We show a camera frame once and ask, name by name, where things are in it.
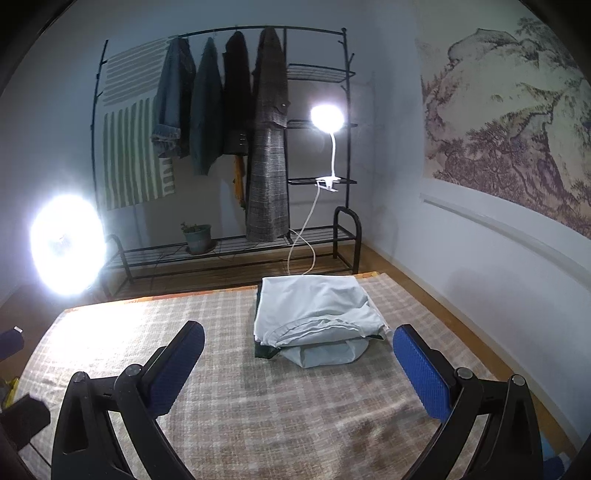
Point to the round bright lamp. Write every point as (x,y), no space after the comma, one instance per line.
(64,244)

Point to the white shirt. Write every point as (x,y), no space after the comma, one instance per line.
(314,300)

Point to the landscape wall painting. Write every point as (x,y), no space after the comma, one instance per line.
(498,115)

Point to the brown plaid blanket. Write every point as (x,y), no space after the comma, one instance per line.
(286,415)

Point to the potted plant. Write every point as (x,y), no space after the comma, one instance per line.
(198,237)

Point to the plaid long coat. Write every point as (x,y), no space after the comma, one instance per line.
(268,161)

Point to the teal sweater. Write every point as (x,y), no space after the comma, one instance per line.
(205,115)

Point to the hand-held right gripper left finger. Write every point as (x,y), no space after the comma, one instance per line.
(178,369)

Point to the green striped cloth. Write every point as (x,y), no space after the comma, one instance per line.
(124,152)

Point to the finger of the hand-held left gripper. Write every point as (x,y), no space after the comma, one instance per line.
(9,346)

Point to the white clip lamp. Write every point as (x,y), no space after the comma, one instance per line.
(328,117)

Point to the black metal clothes rack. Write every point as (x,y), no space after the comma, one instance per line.
(304,181)

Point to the denim jacket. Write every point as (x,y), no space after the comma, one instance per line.
(173,92)

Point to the dark brown coat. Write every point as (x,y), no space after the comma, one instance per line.
(238,92)

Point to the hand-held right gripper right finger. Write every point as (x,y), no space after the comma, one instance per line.
(422,369)

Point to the dark green garment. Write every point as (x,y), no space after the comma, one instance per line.
(265,351)

